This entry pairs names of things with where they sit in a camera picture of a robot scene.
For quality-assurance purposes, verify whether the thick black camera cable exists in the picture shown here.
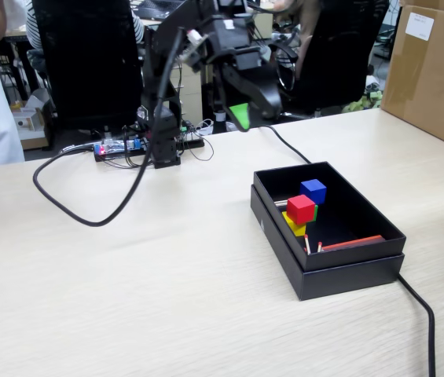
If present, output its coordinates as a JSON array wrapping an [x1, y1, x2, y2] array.
[[32, 26, 186, 229]]

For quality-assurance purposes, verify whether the yellow wooden cube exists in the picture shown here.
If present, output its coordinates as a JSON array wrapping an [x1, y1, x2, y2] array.
[[282, 210, 308, 238]]

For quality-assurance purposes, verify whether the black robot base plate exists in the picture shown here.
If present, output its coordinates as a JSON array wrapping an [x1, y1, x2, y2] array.
[[94, 137, 206, 165]]

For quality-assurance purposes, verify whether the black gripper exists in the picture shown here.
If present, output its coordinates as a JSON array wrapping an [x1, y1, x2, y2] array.
[[205, 15, 284, 134]]

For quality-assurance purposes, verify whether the open white cardboard carton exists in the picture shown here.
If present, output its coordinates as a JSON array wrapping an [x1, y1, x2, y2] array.
[[15, 88, 53, 152]]

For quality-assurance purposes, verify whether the orange flat matchbox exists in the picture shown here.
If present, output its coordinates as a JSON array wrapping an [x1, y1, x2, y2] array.
[[321, 234, 387, 251]]

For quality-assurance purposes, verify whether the black office chair with armrest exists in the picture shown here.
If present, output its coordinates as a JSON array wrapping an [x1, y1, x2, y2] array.
[[267, 0, 390, 119]]

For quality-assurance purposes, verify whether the small white product carton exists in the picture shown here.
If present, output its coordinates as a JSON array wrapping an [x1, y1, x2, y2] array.
[[13, 111, 46, 133]]

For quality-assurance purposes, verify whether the black mesh office chair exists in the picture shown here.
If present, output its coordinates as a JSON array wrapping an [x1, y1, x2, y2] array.
[[31, 0, 145, 133]]

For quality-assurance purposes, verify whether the green paper scraps pile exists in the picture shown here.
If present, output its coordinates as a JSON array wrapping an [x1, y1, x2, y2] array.
[[341, 89, 383, 115]]

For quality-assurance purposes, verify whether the white paper label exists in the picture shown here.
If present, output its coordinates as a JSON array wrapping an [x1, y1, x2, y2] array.
[[405, 12, 435, 41]]

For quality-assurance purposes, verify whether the blue wooden cube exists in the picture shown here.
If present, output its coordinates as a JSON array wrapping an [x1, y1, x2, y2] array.
[[299, 178, 328, 206]]

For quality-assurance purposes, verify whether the black cardboard box tray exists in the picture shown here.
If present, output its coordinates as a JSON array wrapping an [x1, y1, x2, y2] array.
[[253, 160, 407, 272]]

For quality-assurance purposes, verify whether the red wooden cube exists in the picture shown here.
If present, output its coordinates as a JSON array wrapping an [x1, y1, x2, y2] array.
[[285, 195, 317, 224]]

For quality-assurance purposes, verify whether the black pole with white rings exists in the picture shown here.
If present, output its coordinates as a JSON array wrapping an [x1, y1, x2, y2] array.
[[210, 68, 230, 124]]

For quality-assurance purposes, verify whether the seated person in shorts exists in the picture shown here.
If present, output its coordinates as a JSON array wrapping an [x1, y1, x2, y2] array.
[[272, 0, 325, 120]]

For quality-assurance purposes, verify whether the black laptop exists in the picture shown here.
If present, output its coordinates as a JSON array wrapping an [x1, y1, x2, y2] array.
[[130, 0, 187, 19]]

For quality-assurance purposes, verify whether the large brown cardboard box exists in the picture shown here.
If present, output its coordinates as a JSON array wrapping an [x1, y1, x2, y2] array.
[[380, 0, 444, 156]]

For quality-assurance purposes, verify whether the controller board with red LED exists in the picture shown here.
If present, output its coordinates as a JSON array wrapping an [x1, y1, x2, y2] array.
[[93, 137, 144, 159]]

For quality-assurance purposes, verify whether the thick black power cable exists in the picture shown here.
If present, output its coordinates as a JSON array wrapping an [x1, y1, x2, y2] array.
[[256, 124, 437, 377]]

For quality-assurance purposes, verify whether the person in striped shirt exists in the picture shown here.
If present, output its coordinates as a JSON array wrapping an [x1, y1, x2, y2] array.
[[24, 0, 145, 52]]

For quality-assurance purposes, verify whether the black cardboard box lid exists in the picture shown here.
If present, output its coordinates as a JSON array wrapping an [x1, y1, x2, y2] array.
[[250, 184, 405, 302]]

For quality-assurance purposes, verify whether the small wrist camera board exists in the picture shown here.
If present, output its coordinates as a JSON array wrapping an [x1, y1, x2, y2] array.
[[180, 27, 211, 74]]

